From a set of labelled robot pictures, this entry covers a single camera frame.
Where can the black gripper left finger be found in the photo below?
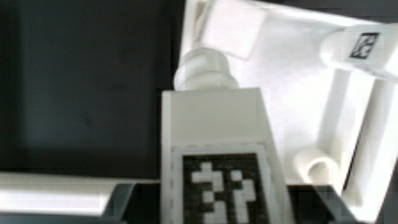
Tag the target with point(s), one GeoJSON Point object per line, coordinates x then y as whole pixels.
{"type": "Point", "coordinates": [133, 204]}

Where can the white U-shaped obstacle fence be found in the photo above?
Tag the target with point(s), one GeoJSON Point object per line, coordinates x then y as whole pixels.
{"type": "Point", "coordinates": [56, 194]}

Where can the white square tabletop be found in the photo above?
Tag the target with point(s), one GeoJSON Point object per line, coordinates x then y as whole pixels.
{"type": "Point", "coordinates": [332, 106]}

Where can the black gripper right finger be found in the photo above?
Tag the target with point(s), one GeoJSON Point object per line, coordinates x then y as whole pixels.
{"type": "Point", "coordinates": [318, 206]}

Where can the white table leg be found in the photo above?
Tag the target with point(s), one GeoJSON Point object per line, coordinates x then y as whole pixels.
{"type": "Point", "coordinates": [359, 49]}
{"type": "Point", "coordinates": [222, 181]}

